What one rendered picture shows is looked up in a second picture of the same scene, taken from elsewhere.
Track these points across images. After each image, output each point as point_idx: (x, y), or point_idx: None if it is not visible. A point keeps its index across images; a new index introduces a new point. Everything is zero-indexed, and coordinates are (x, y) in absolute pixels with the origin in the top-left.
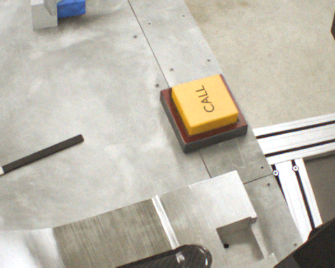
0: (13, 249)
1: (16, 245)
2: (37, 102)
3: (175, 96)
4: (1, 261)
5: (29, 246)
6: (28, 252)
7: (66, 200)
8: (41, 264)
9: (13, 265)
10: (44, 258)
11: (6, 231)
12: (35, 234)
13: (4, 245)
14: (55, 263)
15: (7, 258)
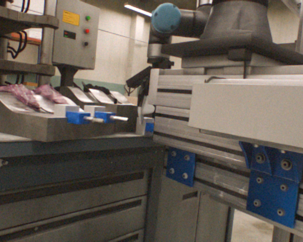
0: (123, 99)
1: (125, 100)
2: None
3: None
4: (118, 97)
5: (127, 102)
6: (124, 101)
7: None
8: (123, 102)
9: (119, 98)
10: (125, 103)
11: (127, 100)
12: (131, 103)
13: (123, 98)
14: (125, 104)
15: (120, 98)
